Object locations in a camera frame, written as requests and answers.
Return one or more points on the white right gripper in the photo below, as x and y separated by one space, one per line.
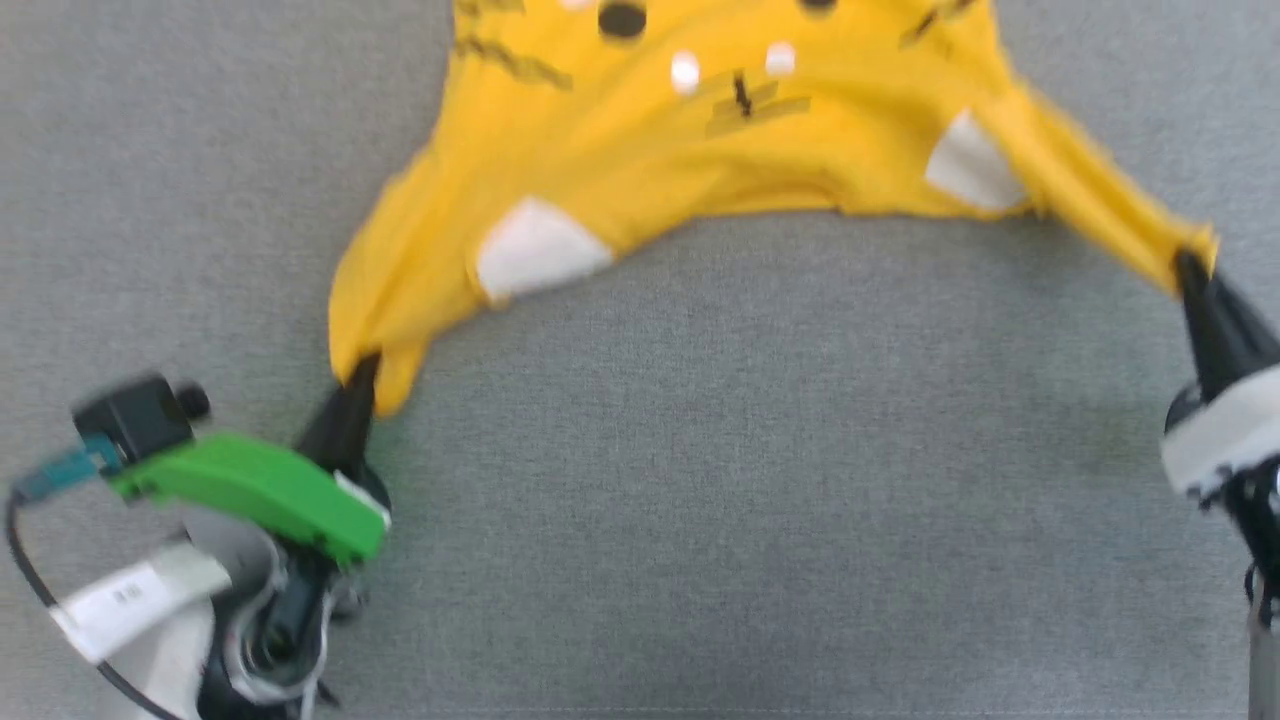
1225 435

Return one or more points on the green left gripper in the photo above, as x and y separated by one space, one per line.
260 485

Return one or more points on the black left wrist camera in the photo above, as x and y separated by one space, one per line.
135 425

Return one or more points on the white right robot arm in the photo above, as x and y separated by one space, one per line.
1262 650

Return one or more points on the yellow printed t-shirt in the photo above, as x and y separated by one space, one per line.
650 170

